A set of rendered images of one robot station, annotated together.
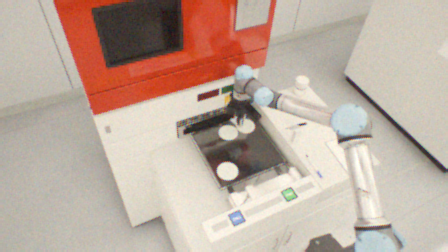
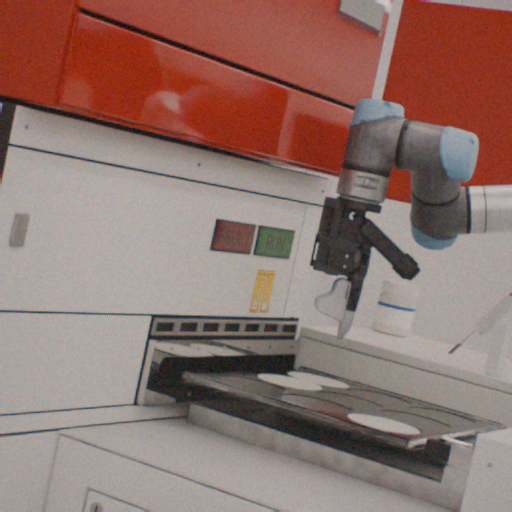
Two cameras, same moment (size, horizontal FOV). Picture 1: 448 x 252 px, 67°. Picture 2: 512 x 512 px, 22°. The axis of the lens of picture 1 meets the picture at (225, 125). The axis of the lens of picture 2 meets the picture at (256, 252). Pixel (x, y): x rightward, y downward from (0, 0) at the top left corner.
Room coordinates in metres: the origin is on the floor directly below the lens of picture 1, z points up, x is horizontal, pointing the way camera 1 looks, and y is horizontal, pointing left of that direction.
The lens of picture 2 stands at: (-0.53, 1.05, 1.19)
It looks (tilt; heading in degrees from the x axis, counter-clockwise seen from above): 3 degrees down; 330
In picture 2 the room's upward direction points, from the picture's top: 12 degrees clockwise
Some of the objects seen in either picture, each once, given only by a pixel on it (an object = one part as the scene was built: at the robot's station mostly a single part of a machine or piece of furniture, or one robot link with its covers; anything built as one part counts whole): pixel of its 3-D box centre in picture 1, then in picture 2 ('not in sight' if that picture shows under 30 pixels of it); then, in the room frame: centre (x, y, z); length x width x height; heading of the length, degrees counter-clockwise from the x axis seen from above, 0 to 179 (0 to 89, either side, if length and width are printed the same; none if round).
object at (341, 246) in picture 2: (238, 104); (346, 238); (1.11, -0.05, 1.13); 0.09 x 0.08 x 0.12; 63
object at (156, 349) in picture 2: (216, 120); (225, 368); (1.21, 0.05, 0.89); 0.44 x 0.02 x 0.10; 120
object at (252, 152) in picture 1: (237, 147); (348, 401); (1.04, -0.07, 0.90); 0.34 x 0.34 x 0.01; 30
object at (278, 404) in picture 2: (204, 160); (292, 408); (0.94, 0.08, 0.90); 0.37 x 0.01 x 0.01; 30
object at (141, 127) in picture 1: (183, 112); (171, 283); (1.14, 0.21, 1.02); 0.82 x 0.03 x 0.40; 120
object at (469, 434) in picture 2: (254, 175); (461, 436); (0.88, -0.16, 0.90); 0.38 x 0.01 x 0.01; 120
